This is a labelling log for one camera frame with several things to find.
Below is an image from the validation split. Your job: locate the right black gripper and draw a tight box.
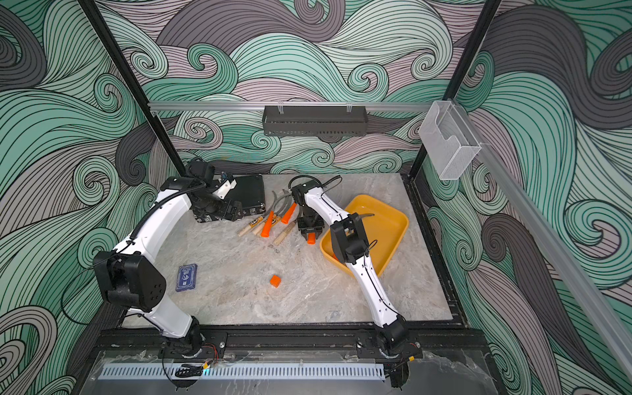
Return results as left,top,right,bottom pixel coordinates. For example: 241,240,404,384
298,208,324,238

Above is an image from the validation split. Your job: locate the clear acrylic wall holder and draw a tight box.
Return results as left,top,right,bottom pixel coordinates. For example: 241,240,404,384
419,100,482,181

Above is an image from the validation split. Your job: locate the small orange block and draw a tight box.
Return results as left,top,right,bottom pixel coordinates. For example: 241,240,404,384
270,275,281,288

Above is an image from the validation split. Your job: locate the black wall shelf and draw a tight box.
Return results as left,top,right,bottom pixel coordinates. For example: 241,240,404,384
262,105,369,138

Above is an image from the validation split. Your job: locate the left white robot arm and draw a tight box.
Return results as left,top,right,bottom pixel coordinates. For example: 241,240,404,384
92,157,242,357

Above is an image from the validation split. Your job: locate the wooden handle sickle with label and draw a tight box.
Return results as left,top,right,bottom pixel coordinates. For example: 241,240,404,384
238,192,278,237

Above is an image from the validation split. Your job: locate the yellow plastic tray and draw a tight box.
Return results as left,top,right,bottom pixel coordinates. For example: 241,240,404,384
346,194,409,277

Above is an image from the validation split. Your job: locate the black ribbed storage case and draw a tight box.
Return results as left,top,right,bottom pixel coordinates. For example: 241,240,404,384
225,174,266,219

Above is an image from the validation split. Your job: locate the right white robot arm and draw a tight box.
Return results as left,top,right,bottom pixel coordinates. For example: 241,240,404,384
288,174,408,358

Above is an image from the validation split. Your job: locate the blue card pack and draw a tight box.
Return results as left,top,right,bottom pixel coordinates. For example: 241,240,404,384
175,263,198,292

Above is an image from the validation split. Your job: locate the white slotted cable duct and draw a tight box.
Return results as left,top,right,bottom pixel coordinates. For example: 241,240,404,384
97,362,386,381

